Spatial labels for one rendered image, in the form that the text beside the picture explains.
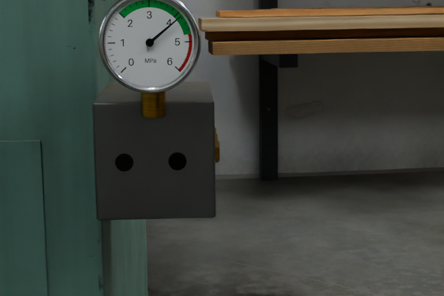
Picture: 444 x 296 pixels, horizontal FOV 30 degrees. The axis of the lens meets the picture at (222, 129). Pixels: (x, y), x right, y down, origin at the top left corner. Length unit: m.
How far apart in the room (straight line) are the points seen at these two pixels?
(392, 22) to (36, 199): 2.16
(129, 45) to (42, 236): 0.17
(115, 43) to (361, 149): 2.72
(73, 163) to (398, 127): 2.69
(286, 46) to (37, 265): 2.03
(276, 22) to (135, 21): 2.08
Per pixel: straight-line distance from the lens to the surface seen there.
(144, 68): 0.51
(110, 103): 0.55
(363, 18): 2.64
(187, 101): 0.54
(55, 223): 0.60
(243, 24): 2.57
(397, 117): 3.22
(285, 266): 2.14
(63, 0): 0.58
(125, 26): 0.51
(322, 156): 3.17
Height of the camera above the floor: 0.69
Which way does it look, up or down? 9 degrees down
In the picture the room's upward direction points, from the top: 1 degrees counter-clockwise
